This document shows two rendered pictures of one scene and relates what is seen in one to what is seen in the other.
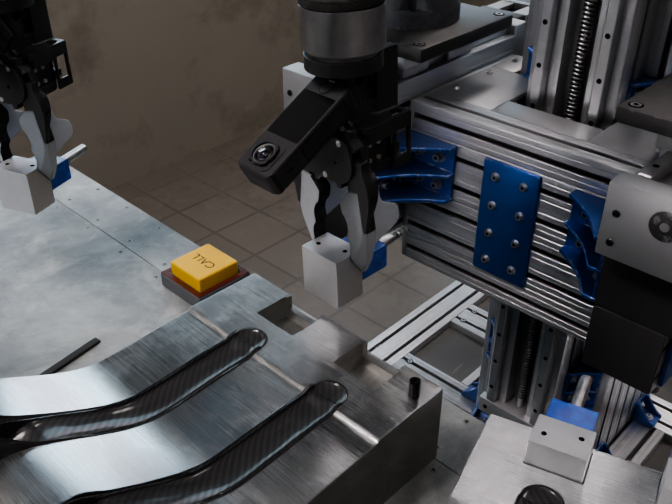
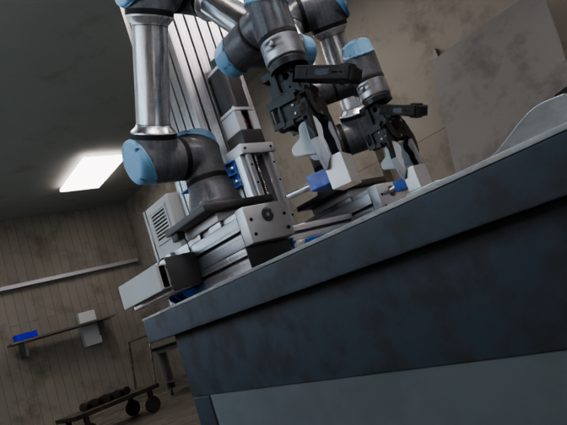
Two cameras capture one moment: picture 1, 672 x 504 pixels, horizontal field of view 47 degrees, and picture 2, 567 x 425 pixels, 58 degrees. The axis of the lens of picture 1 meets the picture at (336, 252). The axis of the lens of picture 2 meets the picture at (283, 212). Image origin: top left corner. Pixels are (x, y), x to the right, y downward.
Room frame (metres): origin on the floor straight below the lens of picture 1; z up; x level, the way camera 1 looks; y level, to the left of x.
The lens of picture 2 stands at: (0.86, 1.23, 0.76)
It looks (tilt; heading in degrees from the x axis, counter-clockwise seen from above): 9 degrees up; 275
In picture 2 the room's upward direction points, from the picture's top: 19 degrees counter-clockwise
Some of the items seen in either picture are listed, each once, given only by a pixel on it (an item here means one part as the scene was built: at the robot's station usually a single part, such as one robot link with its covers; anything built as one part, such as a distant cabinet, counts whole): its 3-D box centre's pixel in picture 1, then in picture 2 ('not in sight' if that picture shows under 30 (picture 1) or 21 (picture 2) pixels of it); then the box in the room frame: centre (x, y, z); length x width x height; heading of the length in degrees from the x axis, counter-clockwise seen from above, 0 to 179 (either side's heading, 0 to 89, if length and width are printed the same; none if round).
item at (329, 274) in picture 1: (365, 251); (402, 184); (0.68, -0.03, 0.93); 0.13 x 0.05 x 0.05; 134
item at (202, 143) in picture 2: not in sight; (197, 156); (1.16, -0.10, 1.20); 0.13 x 0.12 x 0.14; 47
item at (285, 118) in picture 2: (14, 45); (294, 96); (0.86, 0.36, 1.09); 0.09 x 0.08 x 0.12; 158
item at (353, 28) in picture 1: (340, 27); (373, 91); (0.67, 0.00, 1.17); 0.08 x 0.08 x 0.05
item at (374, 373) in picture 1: (369, 378); not in sight; (0.55, -0.03, 0.87); 0.05 x 0.05 x 0.04; 45
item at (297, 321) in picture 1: (291, 328); not in sight; (0.62, 0.05, 0.87); 0.05 x 0.05 x 0.04; 45
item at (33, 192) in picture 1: (50, 168); (318, 182); (0.87, 0.36, 0.93); 0.13 x 0.05 x 0.05; 158
